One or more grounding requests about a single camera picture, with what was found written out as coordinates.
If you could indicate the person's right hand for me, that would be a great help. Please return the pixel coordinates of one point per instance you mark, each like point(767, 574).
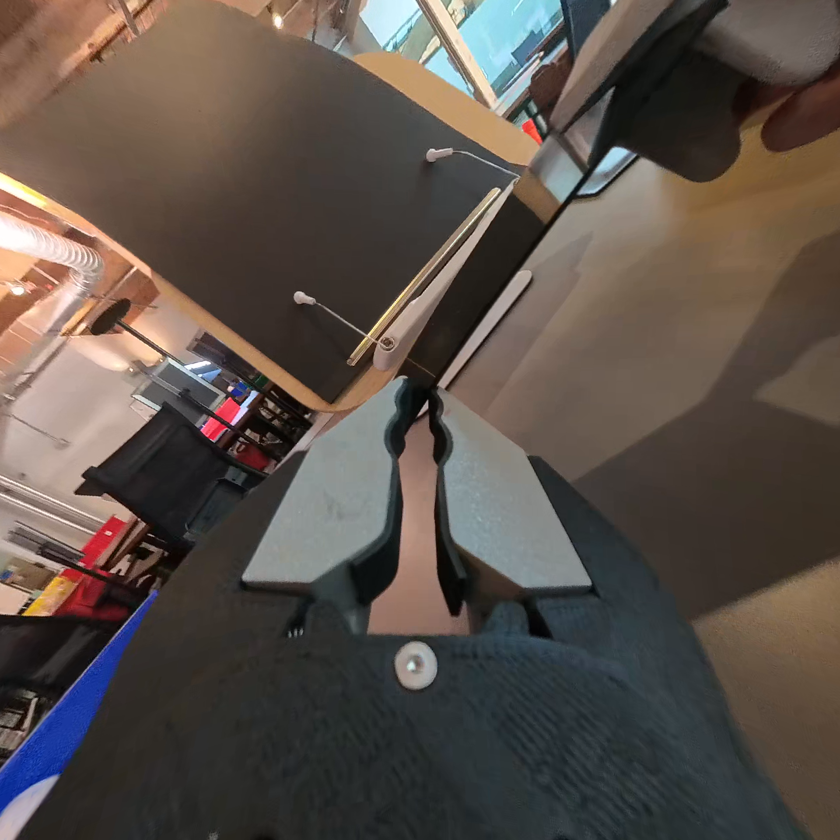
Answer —
point(807, 118)

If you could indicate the blue plastic bin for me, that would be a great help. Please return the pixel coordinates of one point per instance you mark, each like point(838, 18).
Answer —
point(52, 722)

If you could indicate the black round lamp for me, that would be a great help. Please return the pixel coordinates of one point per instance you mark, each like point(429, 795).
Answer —
point(110, 317)

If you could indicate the black book stand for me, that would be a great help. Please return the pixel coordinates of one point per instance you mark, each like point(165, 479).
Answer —
point(229, 164)

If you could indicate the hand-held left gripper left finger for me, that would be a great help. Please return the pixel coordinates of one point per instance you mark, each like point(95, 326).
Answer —
point(328, 518)

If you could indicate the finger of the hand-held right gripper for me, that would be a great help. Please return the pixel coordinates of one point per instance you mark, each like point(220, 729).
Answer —
point(610, 59)
point(636, 111)

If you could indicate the silver flexible duct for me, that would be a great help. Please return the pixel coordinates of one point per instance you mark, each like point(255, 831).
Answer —
point(65, 253)

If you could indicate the black fabric cart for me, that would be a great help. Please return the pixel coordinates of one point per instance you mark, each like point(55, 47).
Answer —
point(164, 459)

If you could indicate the red storage box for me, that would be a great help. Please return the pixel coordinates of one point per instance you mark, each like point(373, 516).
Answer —
point(105, 544)

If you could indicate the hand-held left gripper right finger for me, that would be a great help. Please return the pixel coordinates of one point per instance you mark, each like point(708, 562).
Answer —
point(505, 518)

